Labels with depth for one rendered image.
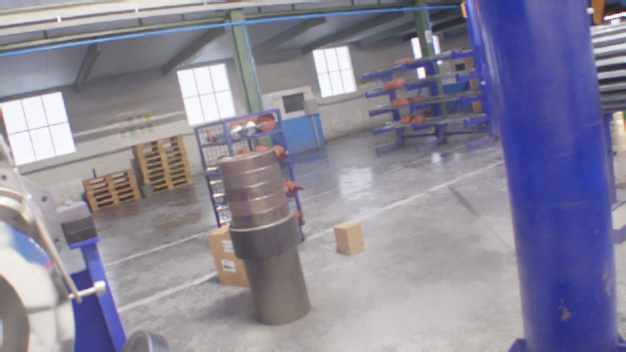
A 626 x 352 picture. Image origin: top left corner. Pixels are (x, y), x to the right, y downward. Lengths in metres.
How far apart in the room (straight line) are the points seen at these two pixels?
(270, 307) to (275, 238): 0.46
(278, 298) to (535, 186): 1.87
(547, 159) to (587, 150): 0.12
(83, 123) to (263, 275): 11.15
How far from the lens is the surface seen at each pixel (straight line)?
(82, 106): 13.65
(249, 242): 2.79
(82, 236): 2.01
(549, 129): 1.46
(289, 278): 2.91
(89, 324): 2.25
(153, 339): 0.83
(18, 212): 1.86
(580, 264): 1.58
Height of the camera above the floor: 1.30
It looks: 9 degrees down
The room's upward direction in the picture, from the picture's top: 12 degrees counter-clockwise
